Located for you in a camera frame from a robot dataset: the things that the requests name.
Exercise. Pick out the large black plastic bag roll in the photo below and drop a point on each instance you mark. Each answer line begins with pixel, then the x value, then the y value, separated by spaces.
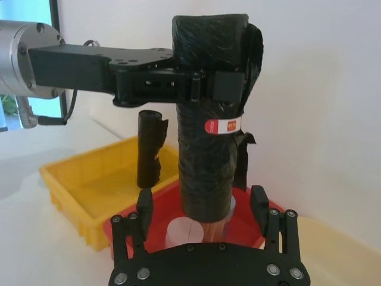
pixel 205 149

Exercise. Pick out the red plastic bin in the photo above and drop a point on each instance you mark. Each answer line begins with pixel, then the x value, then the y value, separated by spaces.
pixel 244 226

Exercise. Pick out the white and red paper band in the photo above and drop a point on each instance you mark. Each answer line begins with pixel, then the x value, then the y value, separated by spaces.
pixel 221 126

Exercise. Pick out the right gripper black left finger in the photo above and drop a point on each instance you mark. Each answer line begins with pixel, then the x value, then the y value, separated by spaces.
pixel 144 214

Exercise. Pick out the white cylinder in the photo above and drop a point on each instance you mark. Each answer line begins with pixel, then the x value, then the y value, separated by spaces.
pixel 183 233

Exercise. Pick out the window with dark frame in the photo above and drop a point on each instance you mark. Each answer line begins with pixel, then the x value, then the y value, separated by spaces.
pixel 58 15

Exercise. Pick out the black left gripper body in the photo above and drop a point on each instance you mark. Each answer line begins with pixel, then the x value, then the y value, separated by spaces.
pixel 74 70

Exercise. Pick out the clear tube of wooden sticks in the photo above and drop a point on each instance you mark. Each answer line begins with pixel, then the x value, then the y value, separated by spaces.
pixel 215 232

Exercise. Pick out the yellow plastic bin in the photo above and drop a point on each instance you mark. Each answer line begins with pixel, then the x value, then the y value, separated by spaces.
pixel 89 190

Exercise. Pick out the small black plastic bag roll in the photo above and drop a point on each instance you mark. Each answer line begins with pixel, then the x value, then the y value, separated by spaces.
pixel 149 149

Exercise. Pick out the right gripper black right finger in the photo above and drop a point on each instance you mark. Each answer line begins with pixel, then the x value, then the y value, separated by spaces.
pixel 259 208

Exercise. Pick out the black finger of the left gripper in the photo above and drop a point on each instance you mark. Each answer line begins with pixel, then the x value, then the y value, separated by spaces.
pixel 166 63
pixel 227 86

